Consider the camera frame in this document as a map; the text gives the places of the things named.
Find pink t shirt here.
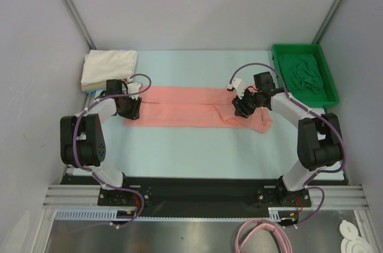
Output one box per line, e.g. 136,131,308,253
124,87,273,133

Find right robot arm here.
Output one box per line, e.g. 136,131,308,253
227,72,345,206

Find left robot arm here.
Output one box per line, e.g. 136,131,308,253
60,80,142,205

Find tan folded t shirt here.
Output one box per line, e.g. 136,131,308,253
81,81,106,92

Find light blue folded t shirt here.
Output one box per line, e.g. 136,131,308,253
86,89,100,94

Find white folded t shirt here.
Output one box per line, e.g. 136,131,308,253
81,50,138,86

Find green t shirt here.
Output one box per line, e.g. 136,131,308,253
278,54,324,94

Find green plastic tray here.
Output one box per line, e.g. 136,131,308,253
272,44,339,108

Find white plastic discs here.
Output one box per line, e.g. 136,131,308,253
339,220,373,253

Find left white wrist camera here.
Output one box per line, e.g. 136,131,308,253
126,79,142,96

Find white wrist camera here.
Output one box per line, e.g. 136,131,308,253
126,79,142,96
227,78,246,99

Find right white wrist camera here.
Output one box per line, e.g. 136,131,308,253
227,78,246,99

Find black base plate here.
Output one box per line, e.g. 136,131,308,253
59,176,349,218

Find aluminium frame rail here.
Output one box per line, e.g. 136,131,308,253
42,185,369,210

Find pink cable loop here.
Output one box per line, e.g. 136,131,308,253
233,219,293,253

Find white cable duct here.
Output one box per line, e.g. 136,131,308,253
55,207,141,222

